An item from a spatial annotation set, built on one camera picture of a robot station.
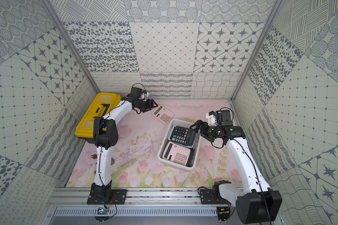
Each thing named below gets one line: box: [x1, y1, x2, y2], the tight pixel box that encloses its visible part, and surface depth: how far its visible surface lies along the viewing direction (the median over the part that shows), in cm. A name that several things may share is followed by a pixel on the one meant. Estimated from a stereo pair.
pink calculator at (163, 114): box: [152, 105, 175, 125], surface depth 109 cm
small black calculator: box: [167, 124, 197, 149], surface depth 88 cm
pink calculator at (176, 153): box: [161, 141, 191, 166], surface depth 83 cm
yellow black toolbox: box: [74, 92, 122, 144], surface depth 92 cm
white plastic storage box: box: [157, 118, 201, 171], surface depth 84 cm
